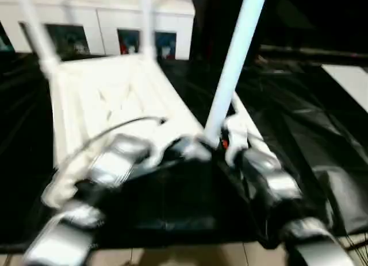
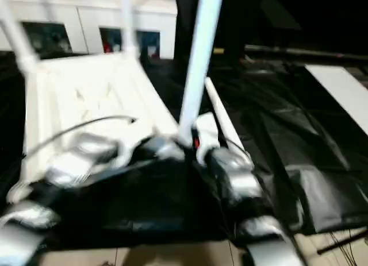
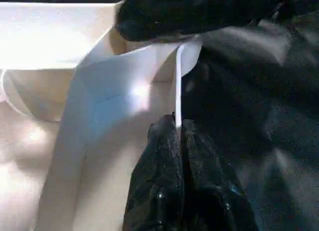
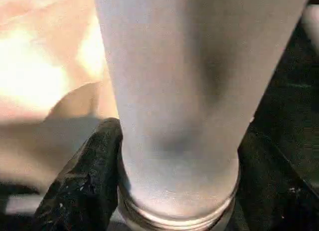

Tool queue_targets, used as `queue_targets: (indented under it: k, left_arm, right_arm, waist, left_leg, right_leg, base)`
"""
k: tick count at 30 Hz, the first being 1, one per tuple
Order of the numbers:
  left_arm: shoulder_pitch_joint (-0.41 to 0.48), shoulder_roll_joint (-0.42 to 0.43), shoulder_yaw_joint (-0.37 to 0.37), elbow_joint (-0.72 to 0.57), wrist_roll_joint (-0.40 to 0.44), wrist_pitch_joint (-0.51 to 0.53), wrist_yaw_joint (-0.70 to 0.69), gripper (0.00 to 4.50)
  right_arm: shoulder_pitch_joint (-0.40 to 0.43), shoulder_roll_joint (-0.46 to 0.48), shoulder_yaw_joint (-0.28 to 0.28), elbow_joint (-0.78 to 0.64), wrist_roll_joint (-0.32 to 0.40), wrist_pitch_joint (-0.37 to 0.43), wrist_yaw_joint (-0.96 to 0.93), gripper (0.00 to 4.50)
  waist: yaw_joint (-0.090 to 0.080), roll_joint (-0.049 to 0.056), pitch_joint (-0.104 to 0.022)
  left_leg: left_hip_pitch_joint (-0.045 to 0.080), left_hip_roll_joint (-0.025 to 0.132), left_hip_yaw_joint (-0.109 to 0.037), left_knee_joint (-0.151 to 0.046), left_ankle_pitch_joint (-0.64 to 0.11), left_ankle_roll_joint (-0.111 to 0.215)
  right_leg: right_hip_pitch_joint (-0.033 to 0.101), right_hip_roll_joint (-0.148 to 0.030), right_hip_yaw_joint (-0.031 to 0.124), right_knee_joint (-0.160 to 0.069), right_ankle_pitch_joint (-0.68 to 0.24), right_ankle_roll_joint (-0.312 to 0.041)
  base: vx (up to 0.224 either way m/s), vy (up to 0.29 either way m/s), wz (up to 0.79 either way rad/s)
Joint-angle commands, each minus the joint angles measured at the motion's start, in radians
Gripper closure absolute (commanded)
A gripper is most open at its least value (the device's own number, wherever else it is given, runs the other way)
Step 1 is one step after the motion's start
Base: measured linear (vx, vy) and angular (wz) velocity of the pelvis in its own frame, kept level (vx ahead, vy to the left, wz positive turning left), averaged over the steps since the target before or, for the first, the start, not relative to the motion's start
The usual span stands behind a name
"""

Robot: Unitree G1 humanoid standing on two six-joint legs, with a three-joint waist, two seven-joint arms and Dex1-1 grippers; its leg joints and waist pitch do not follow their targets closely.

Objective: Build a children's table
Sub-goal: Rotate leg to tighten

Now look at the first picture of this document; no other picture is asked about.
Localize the white plastic table leg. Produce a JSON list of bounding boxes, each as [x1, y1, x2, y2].
[[140, 0, 159, 63], [16, 0, 63, 77], [231, 91, 267, 153], [203, 0, 270, 148]]

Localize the white plastic table top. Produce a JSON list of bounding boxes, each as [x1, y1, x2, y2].
[[41, 52, 213, 208]]

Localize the black shiny mat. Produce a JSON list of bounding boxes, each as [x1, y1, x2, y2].
[[0, 52, 368, 249]]

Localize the long dark tube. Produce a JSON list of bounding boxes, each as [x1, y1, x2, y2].
[[260, 44, 368, 61]]

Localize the white flat item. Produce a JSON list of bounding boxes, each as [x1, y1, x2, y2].
[[321, 64, 368, 113]]

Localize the white cabinet with glass doors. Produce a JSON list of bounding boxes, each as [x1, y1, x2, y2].
[[0, 0, 196, 61]]

